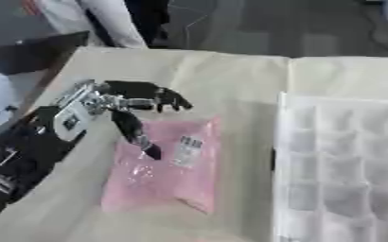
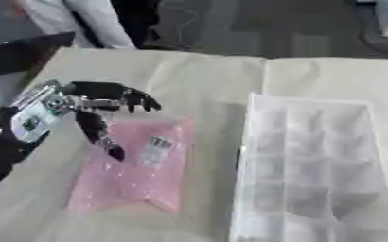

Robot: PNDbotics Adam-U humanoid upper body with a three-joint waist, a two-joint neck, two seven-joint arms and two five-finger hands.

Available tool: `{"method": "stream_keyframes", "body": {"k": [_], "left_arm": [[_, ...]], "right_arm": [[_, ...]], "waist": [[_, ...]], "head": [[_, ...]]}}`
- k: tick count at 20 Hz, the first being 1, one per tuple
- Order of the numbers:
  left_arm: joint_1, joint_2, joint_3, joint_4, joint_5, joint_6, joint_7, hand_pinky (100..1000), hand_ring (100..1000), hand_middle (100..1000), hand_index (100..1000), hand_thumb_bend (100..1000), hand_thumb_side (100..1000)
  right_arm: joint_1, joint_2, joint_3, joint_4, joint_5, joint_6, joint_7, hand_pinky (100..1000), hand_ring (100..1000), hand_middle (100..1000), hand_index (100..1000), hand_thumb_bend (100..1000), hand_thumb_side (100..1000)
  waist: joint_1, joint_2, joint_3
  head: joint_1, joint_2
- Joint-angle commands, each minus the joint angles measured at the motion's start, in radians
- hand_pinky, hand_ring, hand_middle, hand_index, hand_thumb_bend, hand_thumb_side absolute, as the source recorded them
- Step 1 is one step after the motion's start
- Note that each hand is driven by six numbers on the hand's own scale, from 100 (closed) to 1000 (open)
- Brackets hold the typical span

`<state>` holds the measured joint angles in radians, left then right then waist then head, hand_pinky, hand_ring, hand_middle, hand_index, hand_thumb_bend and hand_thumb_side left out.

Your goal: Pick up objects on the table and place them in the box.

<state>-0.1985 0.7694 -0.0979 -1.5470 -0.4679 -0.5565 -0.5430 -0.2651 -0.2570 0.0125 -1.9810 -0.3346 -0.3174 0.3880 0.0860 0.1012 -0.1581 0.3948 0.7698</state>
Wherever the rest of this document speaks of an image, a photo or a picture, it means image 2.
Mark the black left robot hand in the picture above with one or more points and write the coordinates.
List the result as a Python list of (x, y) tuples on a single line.
[(99, 94)]

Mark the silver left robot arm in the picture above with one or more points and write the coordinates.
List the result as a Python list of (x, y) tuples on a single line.
[(20, 126)]

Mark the clear plastic compartment box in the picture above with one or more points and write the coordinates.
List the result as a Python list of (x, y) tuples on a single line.
[(313, 170)]

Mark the person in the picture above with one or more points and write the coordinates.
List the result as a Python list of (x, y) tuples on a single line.
[(87, 22)]

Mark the pink plastic bag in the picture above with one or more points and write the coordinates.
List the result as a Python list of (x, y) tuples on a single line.
[(136, 164)]

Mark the dark flat board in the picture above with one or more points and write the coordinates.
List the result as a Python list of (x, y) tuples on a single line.
[(20, 53)]

